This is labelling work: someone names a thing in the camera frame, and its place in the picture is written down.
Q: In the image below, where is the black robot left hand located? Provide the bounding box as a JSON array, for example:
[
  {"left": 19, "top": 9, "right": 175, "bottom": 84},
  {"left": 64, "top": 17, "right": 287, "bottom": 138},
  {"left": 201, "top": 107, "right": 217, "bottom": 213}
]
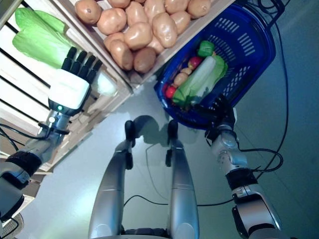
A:
[{"left": 47, "top": 47, "right": 103, "bottom": 117}]

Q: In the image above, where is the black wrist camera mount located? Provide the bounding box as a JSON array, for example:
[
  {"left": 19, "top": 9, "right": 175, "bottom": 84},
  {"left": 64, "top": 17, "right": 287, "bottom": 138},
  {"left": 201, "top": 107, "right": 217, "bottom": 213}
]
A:
[
  {"left": 204, "top": 126, "right": 220, "bottom": 144},
  {"left": 37, "top": 121, "right": 70, "bottom": 135}
]

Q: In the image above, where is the dark robot waist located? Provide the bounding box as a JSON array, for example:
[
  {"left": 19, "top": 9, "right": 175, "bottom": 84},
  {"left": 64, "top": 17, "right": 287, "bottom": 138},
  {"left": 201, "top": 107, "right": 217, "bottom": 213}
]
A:
[{"left": 122, "top": 228, "right": 172, "bottom": 239}]

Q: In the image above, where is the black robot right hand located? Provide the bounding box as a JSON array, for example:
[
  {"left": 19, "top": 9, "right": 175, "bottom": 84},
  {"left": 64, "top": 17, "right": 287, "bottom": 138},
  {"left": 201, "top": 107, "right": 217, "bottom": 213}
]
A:
[{"left": 195, "top": 93, "right": 237, "bottom": 130}]

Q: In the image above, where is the wooden slatted cabbage crate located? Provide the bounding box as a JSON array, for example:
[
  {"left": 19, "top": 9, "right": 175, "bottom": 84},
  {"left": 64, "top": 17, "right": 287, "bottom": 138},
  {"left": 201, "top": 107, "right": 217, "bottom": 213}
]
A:
[{"left": 0, "top": 0, "right": 134, "bottom": 172}]

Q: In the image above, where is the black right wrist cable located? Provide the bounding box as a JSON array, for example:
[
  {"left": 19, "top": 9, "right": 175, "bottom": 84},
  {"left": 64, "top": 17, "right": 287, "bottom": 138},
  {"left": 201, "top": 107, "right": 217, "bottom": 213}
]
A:
[{"left": 238, "top": 147, "right": 284, "bottom": 175}]

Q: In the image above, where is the silver robot left leg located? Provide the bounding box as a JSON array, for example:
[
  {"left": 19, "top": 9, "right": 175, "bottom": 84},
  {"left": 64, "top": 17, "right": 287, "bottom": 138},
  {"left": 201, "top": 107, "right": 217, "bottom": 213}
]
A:
[{"left": 87, "top": 119, "right": 137, "bottom": 239}]

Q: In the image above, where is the wooden potato crate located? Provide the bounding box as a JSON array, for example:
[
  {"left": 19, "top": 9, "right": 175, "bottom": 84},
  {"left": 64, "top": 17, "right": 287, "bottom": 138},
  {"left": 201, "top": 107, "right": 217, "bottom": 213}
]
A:
[{"left": 53, "top": 0, "right": 237, "bottom": 94}]

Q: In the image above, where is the green bell pepper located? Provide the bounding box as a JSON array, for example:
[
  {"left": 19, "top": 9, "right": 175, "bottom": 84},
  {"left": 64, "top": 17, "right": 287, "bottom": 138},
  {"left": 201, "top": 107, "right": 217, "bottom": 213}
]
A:
[{"left": 196, "top": 40, "right": 215, "bottom": 57}]

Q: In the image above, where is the red apple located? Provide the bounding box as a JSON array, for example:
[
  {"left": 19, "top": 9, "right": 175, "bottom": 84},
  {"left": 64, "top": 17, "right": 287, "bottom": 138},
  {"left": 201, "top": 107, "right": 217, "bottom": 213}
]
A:
[{"left": 188, "top": 56, "right": 203, "bottom": 69}]

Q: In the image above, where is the blue plastic shopping basket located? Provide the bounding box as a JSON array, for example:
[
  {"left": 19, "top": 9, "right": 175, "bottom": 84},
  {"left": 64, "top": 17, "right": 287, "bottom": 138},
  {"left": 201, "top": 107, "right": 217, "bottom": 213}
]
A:
[{"left": 153, "top": 2, "right": 277, "bottom": 130}]

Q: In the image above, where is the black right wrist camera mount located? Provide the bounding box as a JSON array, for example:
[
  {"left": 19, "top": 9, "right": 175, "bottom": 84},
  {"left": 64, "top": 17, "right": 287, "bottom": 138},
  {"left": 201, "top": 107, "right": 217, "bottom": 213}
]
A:
[{"left": 204, "top": 126, "right": 220, "bottom": 144}]

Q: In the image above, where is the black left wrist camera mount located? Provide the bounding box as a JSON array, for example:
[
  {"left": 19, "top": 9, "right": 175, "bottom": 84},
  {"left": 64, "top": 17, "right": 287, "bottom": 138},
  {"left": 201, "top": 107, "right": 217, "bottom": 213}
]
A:
[{"left": 37, "top": 121, "right": 70, "bottom": 135}]

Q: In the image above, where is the long black floor cable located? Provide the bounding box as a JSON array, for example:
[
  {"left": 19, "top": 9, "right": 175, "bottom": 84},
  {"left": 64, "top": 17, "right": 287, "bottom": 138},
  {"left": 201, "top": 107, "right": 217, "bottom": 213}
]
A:
[{"left": 259, "top": 14, "right": 289, "bottom": 175}]

